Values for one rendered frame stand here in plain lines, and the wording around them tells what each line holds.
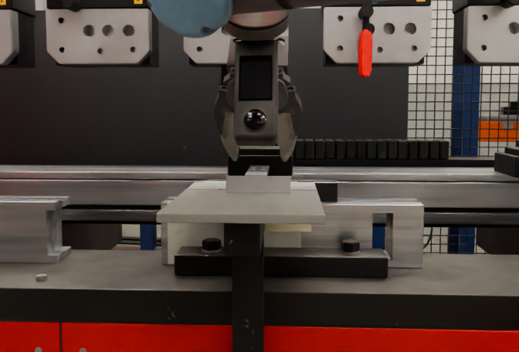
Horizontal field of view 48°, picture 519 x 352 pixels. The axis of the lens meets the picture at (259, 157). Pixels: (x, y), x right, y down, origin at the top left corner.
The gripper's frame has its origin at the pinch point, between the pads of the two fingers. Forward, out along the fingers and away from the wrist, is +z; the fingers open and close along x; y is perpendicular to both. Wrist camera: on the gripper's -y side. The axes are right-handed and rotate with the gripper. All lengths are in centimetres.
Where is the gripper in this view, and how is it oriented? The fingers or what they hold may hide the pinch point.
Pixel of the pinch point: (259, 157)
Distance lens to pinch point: 76.0
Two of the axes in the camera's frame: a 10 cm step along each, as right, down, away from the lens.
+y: 0.4, -7.1, 7.1
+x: -10.0, -0.1, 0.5
